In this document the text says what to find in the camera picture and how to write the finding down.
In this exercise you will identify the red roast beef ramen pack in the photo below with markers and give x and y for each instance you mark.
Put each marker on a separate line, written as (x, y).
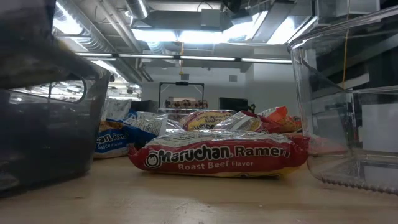
(217, 155)
(242, 123)
(203, 121)

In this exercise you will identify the blue ramen pack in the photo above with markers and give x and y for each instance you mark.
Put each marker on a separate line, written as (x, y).
(112, 141)
(116, 109)
(149, 124)

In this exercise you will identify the clear rounded plastic bin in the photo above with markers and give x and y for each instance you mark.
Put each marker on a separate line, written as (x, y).
(326, 140)

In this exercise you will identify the smoky dark plastic bin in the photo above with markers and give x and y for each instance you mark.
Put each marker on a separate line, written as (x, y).
(46, 140)

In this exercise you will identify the background table with objects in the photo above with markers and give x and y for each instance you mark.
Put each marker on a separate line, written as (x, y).
(186, 103)

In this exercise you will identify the clear rectangular plastic bin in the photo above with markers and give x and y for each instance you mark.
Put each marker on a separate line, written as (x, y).
(164, 113)

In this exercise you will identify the black background monitor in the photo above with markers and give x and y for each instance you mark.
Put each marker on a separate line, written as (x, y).
(233, 104)

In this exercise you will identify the black background cabinet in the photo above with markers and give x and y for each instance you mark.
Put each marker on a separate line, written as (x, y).
(146, 105)

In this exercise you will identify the bright ceiling light panel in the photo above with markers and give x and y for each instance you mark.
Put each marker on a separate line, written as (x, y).
(199, 36)

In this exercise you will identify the black background rig frame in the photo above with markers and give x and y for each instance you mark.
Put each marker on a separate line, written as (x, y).
(181, 83)

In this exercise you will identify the grey square wall box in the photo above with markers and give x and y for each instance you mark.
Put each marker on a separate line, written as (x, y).
(233, 78)
(185, 76)

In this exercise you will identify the silver ceiling air duct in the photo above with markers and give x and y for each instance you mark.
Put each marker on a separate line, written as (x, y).
(136, 7)

